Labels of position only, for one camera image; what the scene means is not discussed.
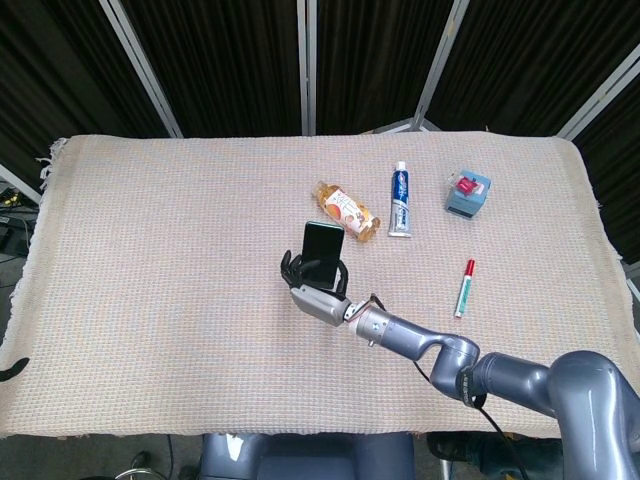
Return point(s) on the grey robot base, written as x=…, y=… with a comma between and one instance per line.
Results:
x=300, y=457

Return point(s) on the amber drink bottle peach label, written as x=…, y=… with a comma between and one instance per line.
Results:
x=345, y=210

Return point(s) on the black folding screen white frame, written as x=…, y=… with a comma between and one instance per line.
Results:
x=225, y=60

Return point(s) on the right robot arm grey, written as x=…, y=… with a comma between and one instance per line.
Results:
x=415, y=340

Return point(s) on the black smartphone teal case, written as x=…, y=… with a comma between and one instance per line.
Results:
x=322, y=245

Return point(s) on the light blue cardboard box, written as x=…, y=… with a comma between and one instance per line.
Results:
x=462, y=206

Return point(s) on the red capped marker pen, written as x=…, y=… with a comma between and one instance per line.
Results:
x=465, y=292

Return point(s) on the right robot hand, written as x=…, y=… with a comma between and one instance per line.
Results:
x=317, y=302

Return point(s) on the beige woven tablecloth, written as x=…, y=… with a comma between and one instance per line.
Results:
x=150, y=300

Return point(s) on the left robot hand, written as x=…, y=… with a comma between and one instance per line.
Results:
x=14, y=369

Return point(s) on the blue white toothpaste tube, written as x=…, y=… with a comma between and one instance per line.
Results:
x=400, y=200

